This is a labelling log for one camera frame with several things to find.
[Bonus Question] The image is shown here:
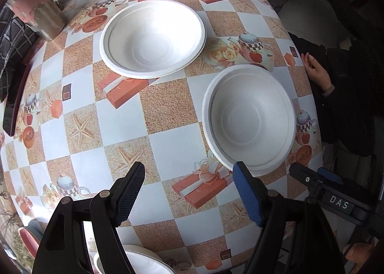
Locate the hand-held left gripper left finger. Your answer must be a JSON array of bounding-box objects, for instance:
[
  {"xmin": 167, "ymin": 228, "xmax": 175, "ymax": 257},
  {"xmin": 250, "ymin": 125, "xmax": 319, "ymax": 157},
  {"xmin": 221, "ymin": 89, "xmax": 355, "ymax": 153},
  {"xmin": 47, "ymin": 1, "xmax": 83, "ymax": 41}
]
[{"xmin": 31, "ymin": 161, "xmax": 146, "ymax": 274}]

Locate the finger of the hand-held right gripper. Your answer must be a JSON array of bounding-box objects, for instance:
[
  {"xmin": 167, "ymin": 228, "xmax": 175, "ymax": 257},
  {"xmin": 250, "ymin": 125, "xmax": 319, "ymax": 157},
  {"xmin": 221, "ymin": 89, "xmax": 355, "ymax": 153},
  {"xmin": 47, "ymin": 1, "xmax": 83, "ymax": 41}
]
[
  {"xmin": 317, "ymin": 167, "xmax": 344, "ymax": 185},
  {"xmin": 289, "ymin": 162, "xmax": 326, "ymax": 193}
]

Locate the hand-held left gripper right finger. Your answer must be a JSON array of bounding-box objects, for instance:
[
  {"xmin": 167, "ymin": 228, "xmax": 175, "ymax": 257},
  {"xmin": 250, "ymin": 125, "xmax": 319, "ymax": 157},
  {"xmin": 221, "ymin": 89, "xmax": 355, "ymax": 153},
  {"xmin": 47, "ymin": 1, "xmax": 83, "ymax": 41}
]
[{"xmin": 232, "ymin": 161, "xmax": 345, "ymax": 274}]

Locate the white paper bowl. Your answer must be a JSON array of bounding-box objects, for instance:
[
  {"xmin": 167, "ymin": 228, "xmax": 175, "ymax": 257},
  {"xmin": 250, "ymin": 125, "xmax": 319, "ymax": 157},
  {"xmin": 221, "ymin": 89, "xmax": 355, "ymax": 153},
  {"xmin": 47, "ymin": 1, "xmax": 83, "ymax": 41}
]
[
  {"xmin": 99, "ymin": 0, "xmax": 208, "ymax": 79},
  {"xmin": 202, "ymin": 64, "xmax": 296, "ymax": 177},
  {"xmin": 93, "ymin": 244, "xmax": 177, "ymax": 274}
]

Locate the person's right hand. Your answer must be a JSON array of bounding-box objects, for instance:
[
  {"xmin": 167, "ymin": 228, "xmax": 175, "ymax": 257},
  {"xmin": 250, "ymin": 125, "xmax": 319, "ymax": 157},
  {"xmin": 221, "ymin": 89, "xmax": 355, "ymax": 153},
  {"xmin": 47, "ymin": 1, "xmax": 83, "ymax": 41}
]
[{"xmin": 342, "ymin": 239, "xmax": 377, "ymax": 267}]

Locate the pink plastic seat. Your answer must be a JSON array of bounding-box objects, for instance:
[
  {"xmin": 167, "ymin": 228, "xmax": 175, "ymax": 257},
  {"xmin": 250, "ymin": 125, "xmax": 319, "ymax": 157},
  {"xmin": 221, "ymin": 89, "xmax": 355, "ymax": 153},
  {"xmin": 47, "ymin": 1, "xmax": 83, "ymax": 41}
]
[{"xmin": 18, "ymin": 227, "xmax": 41, "ymax": 258}]

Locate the black red-edged case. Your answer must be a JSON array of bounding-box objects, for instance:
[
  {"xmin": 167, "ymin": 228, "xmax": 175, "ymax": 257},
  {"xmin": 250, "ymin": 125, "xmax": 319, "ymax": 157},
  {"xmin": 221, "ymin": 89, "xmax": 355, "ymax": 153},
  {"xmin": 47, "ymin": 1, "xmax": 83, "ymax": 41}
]
[{"xmin": 2, "ymin": 38, "xmax": 36, "ymax": 137}]

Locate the grey checked cloth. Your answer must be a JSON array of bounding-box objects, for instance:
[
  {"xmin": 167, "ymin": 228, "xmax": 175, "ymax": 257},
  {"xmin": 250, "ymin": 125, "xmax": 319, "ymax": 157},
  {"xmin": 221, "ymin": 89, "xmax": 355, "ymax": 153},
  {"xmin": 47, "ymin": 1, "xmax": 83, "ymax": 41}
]
[{"xmin": 0, "ymin": 7, "xmax": 38, "ymax": 103}]

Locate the pink peeling metal thermos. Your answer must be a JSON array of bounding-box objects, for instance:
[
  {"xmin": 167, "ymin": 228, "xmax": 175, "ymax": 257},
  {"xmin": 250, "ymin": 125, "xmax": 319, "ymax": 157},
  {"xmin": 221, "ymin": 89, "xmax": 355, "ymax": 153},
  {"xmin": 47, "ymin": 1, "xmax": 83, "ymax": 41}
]
[{"xmin": 6, "ymin": 0, "xmax": 67, "ymax": 42}]

